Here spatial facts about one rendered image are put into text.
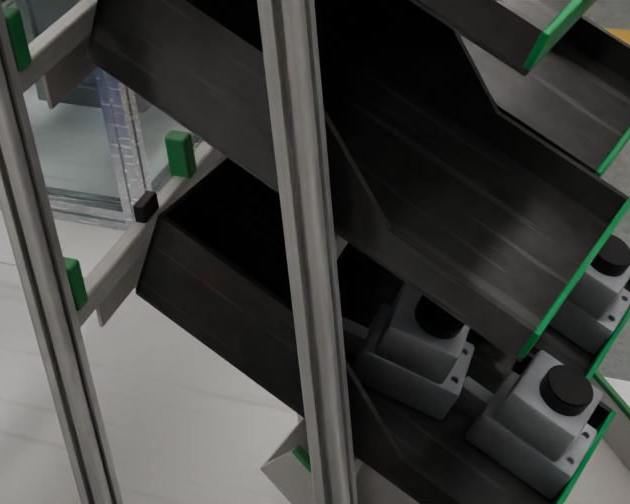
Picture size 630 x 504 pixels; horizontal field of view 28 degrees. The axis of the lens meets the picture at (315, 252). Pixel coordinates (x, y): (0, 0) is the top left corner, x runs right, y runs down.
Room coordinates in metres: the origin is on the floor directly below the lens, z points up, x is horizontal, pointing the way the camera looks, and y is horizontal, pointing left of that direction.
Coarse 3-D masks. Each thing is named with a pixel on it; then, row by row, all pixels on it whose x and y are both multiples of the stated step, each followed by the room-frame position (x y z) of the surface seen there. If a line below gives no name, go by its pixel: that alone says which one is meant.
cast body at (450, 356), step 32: (384, 320) 0.60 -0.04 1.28; (416, 320) 0.57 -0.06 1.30; (448, 320) 0.56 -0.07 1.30; (352, 352) 0.59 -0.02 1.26; (384, 352) 0.57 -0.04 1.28; (416, 352) 0.56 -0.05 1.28; (448, 352) 0.55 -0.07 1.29; (384, 384) 0.57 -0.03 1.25; (416, 384) 0.56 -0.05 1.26; (448, 384) 0.56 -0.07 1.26
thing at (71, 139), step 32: (0, 0) 1.41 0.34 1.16; (32, 0) 1.39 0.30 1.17; (64, 0) 1.37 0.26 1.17; (32, 32) 1.39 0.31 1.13; (32, 96) 1.40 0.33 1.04; (96, 96) 1.36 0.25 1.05; (32, 128) 1.41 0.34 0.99; (64, 128) 1.39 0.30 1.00; (96, 128) 1.37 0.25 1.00; (160, 128) 1.42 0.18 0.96; (64, 160) 1.39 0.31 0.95; (96, 160) 1.37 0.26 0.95; (160, 160) 1.41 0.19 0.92; (64, 192) 1.40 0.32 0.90; (96, 192) 1.37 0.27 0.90
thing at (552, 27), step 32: (416, 0) 0.50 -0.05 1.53; (448, 0) 0.49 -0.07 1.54; (480, 0) 0.48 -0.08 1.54; (512, 0) 0.51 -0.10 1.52; (544, 0) 0.52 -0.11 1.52; (576, 0) 0.49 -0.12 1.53; (480, 32) 0.48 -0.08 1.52; (512, 32) 0.47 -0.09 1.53; (544, 32) 0.46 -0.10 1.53; (512, 64) 0.47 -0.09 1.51
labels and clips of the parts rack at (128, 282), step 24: (24, 48) 0.60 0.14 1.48; (48, 72) 0.64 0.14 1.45; (72, 72) 0.66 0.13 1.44; (48, 96) 0.63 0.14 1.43; (168, 144) 0.74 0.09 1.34; (192, 144) 0.74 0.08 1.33; (192, 168) 0.73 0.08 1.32; (144, 216) 0.68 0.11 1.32; (72, 264) 0.60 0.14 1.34; (72, 288) 0.59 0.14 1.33; (120, 288) 0.66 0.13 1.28; (96, 312) 0.63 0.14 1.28
